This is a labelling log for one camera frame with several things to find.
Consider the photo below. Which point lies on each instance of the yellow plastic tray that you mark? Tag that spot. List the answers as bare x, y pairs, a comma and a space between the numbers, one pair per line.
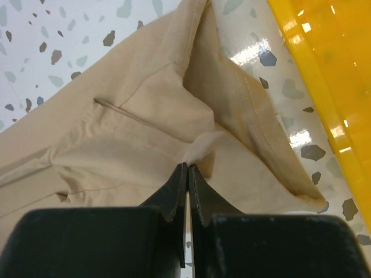
330, 44

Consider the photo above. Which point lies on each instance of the beige t-shirt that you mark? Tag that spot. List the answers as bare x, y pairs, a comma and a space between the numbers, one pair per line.
163, 96

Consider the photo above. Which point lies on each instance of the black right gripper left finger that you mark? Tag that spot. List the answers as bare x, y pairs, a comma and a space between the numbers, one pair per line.
142, 241

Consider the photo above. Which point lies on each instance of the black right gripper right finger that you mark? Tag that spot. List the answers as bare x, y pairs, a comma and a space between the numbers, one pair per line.
229, 243

